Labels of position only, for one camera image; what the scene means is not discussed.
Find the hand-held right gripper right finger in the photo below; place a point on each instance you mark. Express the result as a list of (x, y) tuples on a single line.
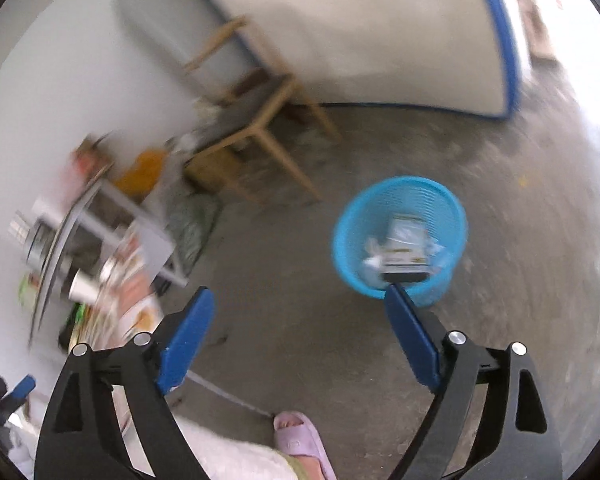
[(412, 340)]

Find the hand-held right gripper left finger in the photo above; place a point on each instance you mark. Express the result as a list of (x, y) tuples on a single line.
[(187, 342)]

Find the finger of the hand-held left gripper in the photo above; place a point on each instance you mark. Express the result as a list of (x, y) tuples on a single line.
[(22, 386)]

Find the blue white box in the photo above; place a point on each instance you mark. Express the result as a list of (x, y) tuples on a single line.
[(405, 242)]

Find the blue plastic mesh basket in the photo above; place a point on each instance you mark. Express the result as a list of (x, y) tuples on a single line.
[(355, 230)]

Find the leaf patterned tablecloth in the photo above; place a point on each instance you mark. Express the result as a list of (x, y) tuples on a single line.
[(140, 285)]

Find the grey plastic bag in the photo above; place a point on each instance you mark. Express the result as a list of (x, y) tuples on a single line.
[(192, 227)]

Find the white paper cup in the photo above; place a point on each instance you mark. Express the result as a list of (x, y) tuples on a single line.
[(84, 287)]

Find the pink slipper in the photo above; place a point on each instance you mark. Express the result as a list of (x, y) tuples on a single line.
[(300, 432)]

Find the metal pot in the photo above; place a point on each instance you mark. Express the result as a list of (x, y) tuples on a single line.
[(39, 242)]

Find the white shelf table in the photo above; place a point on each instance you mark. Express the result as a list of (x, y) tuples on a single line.
[(130, 210)]

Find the yellow plastic bag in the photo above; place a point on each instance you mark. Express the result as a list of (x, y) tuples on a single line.
[(142, 172)]

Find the cardboard box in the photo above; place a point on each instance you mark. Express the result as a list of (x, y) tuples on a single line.
[(212, 167)]

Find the wooden chair with dark seat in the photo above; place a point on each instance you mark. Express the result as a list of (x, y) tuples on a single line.
[(260, 102)]

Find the white mattress with blue edge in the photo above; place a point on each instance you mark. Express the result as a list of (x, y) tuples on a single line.
[(380, 35)]

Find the grey refrigerator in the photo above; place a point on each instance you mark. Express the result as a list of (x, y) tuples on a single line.
[(180, 10)]

